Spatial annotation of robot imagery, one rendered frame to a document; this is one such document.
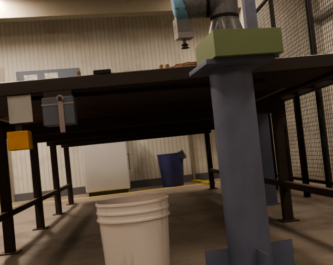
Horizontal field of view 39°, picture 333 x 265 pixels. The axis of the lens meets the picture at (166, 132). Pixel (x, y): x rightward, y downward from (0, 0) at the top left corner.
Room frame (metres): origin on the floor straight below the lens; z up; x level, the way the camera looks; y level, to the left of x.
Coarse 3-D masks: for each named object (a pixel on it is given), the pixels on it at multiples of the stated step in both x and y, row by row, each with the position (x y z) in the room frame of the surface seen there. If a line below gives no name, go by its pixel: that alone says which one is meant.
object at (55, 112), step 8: (48, 96) 1.99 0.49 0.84; (56, 96) 2.00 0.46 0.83; (64, 96) 1.98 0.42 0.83; (72, 96) 1.99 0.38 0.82; (48, 104) 1.98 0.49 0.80; (56, 104) 1.98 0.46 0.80; (64, 104) 1.98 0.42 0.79; (72, 104) 1.99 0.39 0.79; (48, 112) 1.98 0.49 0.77; (56, 112) 1.98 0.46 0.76; (64, 112) 1.98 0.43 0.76; (72, 112) 1.98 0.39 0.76; (48, 120) 1.98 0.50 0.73; (56, 120) 1.98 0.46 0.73; (64, 120) 1.98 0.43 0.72; (72, 120) 1.98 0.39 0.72; (64, 128) 1.98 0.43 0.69
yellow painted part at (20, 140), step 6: (18, 126) 2.00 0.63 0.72; (12, 132) 1.97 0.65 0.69; (18, 132) 1.97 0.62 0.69; (24, 132) 1.97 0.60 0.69; (30, 132) 2.02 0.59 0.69; (12, 138) 1.96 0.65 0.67; (18, 138) 1.97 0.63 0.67; (24, 138) 1.97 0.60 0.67; (30, 138) 2.01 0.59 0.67; (12, 144) 1.96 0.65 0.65; (18, 144) 1.97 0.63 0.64; (24, 144) 1.97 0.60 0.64; (30, 144) 2.00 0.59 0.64; (12, 150) 1.98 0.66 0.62
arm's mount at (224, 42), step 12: (216, 36) 1.66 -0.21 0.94; (228, 36) 1.67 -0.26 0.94; (240, 36) 1.67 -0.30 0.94; (252, 36) 1.68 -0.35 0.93; (264, 36) 1.69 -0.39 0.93; (276, 36) 1.70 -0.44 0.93; (204, 48) 1.78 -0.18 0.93; (216, 48) 1.66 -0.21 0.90; (228, 48) 1.66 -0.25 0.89; (240, 48) 1.67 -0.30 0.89; (252, 48) 1.68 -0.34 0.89; (264, 48) 1.69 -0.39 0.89; (276, 48) 1.70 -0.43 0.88
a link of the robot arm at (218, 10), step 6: (210, 0) 1.79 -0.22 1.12; (216, 0) 1.79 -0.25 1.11; (222, 0) 1.79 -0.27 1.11; (228, 0) 1.79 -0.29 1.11; (234, 0) 1.80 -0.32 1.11; (210, 6) 1.80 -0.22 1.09; (216, 6) 1.80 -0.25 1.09; (222, 6) 1.79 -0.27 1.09; (228, 6) 1.79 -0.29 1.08; (234, 6) 1.80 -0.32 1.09; (210, 12) 1.81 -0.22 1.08; (216, 12) 1.80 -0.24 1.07; (222, 12) 1.79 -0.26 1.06; (234, 12) 1.80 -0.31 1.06
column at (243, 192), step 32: (224, 64) 1.73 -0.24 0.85; (256, 64) 1.80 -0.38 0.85; (224, 96) 1.77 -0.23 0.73; (224, 128) 1.78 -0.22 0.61; (256, 128) 1.79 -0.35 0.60; (224, 160) 1.79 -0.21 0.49; (256, 160) 1.77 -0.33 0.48; (224, 192) 1.81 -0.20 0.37; (256, 192) 1.77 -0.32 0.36; (256, 224) 1.76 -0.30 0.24; (224, 256) 1.82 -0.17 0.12; (256, 256) 1.76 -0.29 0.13; (288, 256) 1.87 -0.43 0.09
